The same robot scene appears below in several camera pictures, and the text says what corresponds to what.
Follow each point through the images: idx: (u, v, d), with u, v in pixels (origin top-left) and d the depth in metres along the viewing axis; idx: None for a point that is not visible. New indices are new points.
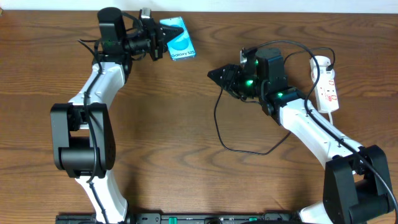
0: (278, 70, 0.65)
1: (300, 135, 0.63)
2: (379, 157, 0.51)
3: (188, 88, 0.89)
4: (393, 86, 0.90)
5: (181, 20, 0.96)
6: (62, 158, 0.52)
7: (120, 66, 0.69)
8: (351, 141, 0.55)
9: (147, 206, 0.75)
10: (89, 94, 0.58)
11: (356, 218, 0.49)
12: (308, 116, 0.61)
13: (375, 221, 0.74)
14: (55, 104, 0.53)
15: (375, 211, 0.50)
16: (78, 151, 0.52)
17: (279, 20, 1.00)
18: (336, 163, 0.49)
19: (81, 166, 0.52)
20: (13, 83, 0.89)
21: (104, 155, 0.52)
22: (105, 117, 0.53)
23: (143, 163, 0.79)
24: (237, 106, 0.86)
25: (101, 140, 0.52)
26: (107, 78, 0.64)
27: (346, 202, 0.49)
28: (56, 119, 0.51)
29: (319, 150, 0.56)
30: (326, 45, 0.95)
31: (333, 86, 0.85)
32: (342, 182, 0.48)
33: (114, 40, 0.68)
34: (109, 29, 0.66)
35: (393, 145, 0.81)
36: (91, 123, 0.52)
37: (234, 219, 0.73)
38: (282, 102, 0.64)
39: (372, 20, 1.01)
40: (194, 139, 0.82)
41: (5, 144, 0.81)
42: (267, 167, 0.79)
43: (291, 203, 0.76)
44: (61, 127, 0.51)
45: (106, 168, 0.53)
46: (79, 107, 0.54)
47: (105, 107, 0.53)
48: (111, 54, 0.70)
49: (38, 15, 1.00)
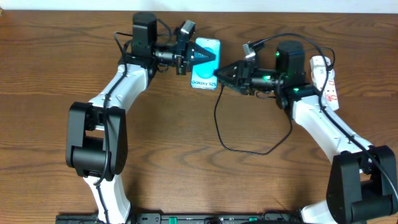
0: (296, 63, 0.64)
1: (310, 131, 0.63)
2: (387, 158, 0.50)
3: (188, 88, 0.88)
4: (393, 86, 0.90)
5: (218, 46, 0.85)
6: (74, 157, 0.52)
7: (145, 70, 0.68)
8: (361, 139, 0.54)
9: (147, 206, 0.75)
10: (110, 96, 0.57)
11: (357, 214, 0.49)
12: (321, 112, 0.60)
13: (375, 220, 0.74)
14: (76, 102, 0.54)
15: (377, 210, 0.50)
16: (92, 150, 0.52)
17: (279, 20, 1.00)
18: (344, 158, 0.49)
19: (90, 167, 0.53)
20: (14, 83, 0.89)
21: (115, 161, 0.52)
22: (122, 123, 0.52)
23: (143, 163, 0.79)
24: (237, 106, 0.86)
25: (114, 145, 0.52)
26: (130, 81, 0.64)
27: (349, 198, 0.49)
28: (74, 116, 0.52)
29: (329, 145, 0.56)
30: (326, 45, 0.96)
31: (333, 86, 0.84)
32: (351, 177, 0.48)
33: (144, 43, 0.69)
34: (142, 32, 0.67)
35: (394, 145, 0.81)
36: (108, 127, 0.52)
37: (234, 219, 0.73)
38: (296, 97, 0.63)
39: (371, 20, 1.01)
40: (194, 139, 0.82)
41: (5, 144, 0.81)
42: (267, 168, 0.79)
43: (291, 203, 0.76)
44: (78, 126, 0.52)
45: (114, 173, 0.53)
46: (98, 108, 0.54)
47: (123, 113, 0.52)
48: (138, 56, 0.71)
49: (38, 16, 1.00)
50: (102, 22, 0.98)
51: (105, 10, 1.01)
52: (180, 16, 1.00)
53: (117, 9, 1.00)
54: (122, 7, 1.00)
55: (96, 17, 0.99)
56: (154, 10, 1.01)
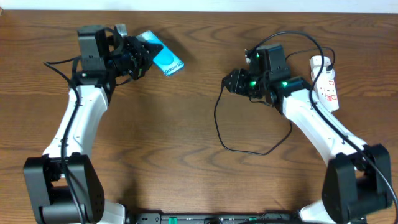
0: (277, 60, 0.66)
1: (301, 126, 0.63)
2: (382, 156, 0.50)
3: (188, 88, 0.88)
4: (393, 86, 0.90)
5: (153, 35, 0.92)
6: (45, 215, 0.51)
7: (101, 89, 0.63)
8: (356, 138, 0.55)
9: (147, 206, 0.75)
10: (66, 140, 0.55)
11: (354, 212, 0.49)
12: (313, 108, 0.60)
13: (375, 221, 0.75)
14: (29, 157, 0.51)
15: (372, 207, 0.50)
16: (62, 208, 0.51)
17: (279, 20, 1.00)
18: (340, 160, 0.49)
19: (66, 220, 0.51)
20: (13, 83, 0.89)
21: (91, 210, 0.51)
22: (85, 173, 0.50)
23: (143, 163, 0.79)
24: (237, 106, 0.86)
25: (84, 196, 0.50)
26: (86, 112, 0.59)
27: (345, 198, 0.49)
28: (32, 175, 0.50)
29: (323, 144, 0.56)
30: (326, 45, 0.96)
31: (333, 86, 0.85)
32: (343, 179, 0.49)
33: (95, 55, 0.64)
34: (89, 43, 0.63)
35: (394, 145, 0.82)
36: (71, 180, 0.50)
37: (234, 219, 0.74)
38: (286, 92, 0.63)
39: (372, 20, 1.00)
40: (194, 139, 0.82)
41: (5, 144, 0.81)
42: (267, 168, 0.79)
43: (291, 203, 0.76)
44: (39, 185, 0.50)
45: (93, 221, 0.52)
46: (56, 158, 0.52)
47: (83, 160, 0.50)
48: (89, 72, 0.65)
49: (38, 16, 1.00)
50: (102, 21, 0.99)
51: (105, 10, 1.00)
52: (180, 16, 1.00)
53: (116, 9, 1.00)
54: (121, 7, 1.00)
55: (96, 17, 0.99)
56: (153, 10, 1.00)
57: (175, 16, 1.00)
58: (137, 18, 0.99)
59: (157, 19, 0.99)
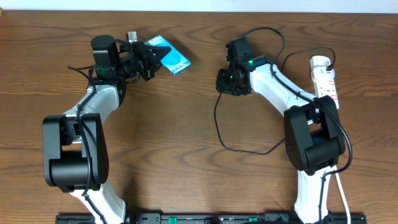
0: (242, 48, 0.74)
1: (266, 95, 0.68)
2: (330, 105, 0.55)
3: (188, 88, 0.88)
4: (393, 86, 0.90)
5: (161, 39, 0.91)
6: (53, 173, 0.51)
7: (115, 87, 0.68)
8: (308, 93, 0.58)
9: (147, 206, 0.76)
10: (83, 107, 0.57)
11: (313, 157, 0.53)
12: (273, 77, 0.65)
13: (374, 220, 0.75)
14: (47, 116, 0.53)
15: (328, 154, 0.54)
16: (69, 167, 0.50)
17: (279, 20, 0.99)
18: (292, 111, 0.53)
19: (73, 180, 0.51)
20: (14, 83, 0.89)
21: (97, 168, 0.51)
22: (97, 128, 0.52)
23: (143, 163, 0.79)
24: (237, 106, 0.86)
25: (94, 152, 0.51)
26: (99, 98, 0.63)
27: (302, 144, 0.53)
28: (48, 129, 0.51)
29: (281, 104, 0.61)
30: (326, 45, 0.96)
31: (333, 86, 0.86)
32: (302, 126, 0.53)
33: (108, 66, 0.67)
34: (103, 56, 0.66)
35: (393, 145, 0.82)
36: (84, 134, 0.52)
37: (234, 219, 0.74)
38: (251, 67, 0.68)
39: (372, 20, 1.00)
40: (194, 139, 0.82)
41: (5, 144, 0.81)
42: (267, 168, 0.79)
43: (291, 203, 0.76)
44: (53, 140, 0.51)
45: (99, 182, 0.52)
46: (73, 118, 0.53)
47: (97, 117, 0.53)
48: (106, 79, 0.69)
49: (38, 16, 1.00)
50: (102, 22, 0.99)
51: (105, 10, 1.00)
52: (180, 16, 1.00)
53: (116, 9, 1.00)
54: (121, 7, 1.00)
55: (96, 18, 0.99)
56: (153, 10, 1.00)
57: (175, 16, 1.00)
58: (137, 18, 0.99)
59: (156, 19, 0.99)
